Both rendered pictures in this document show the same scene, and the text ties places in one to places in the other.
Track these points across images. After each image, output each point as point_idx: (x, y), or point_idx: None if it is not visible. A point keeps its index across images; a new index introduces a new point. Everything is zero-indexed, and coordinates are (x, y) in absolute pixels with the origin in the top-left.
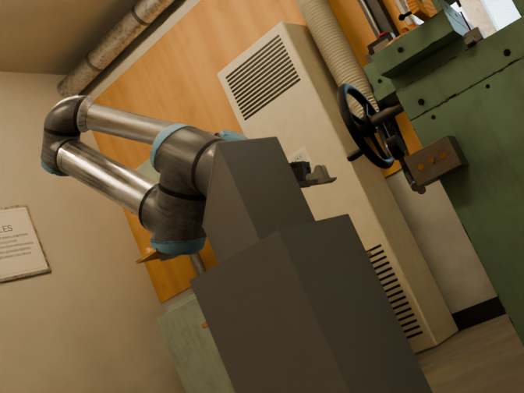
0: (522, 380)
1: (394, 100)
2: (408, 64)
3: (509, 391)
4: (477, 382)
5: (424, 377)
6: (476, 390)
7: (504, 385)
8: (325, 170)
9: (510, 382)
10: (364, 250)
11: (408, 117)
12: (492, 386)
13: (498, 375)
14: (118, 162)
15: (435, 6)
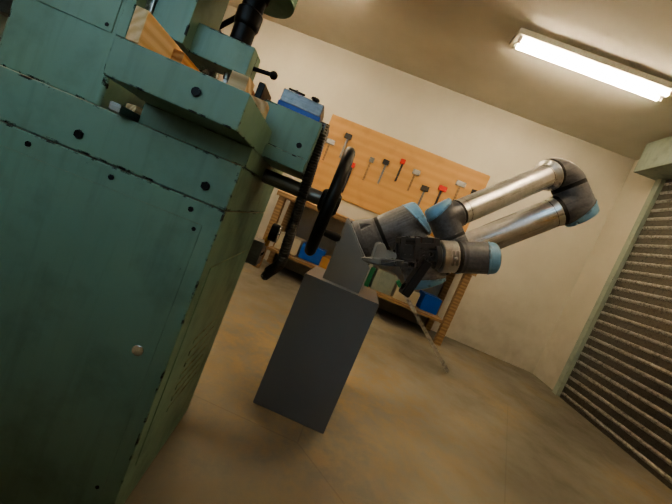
0: (195, 430)
1: (294, 173)
2: None
3: (210, 417)
4: (230, 489)
5: (264, 373)
6: (233, 460)
7: (210, 437)
8: (377, 249)
9: (204, 438)
10: (295, 297)
11: (265, 209)
12: (218, 450)
13: (207, 480)
14: (493, 221)
15: None
